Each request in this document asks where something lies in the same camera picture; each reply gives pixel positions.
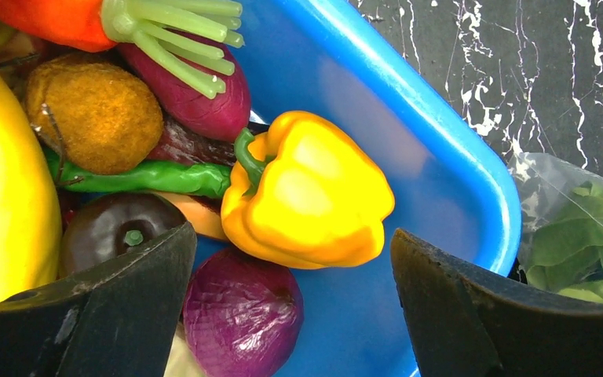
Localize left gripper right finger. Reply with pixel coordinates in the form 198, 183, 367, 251
390, 229, 603, 376

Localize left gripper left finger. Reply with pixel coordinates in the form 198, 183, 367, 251
0, 224, 197, 377

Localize green leaf vegetable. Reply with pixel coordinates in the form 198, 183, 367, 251
520, 181, 603, 303

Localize clear zip top bag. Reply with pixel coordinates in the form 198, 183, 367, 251
508, 152, 603, 303

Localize yellow bell pepper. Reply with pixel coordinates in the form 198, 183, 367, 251
221, 111, 395, 269

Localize pale green cabbage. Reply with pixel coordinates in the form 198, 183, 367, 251
163, 323, 206, 377

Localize dark purple plum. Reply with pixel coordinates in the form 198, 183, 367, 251
59, 192, 187, 278

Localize purple red onion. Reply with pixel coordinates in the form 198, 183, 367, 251
182, 247, 304, 377

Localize large yellow fruit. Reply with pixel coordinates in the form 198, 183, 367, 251
0, 76, 61, 302

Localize blue plastic basket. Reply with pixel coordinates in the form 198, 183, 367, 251
234, 1, 521, 376

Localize green chili pepper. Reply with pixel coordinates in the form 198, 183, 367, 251
43, 148, 231, 199

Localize brown kiwi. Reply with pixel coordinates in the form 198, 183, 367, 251
24, 52, 163, 175

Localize purple sweet potato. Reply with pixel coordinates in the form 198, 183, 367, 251
116, 31, 251, 142

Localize orange carrot green stems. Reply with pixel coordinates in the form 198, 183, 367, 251
0, 0, 244, 99

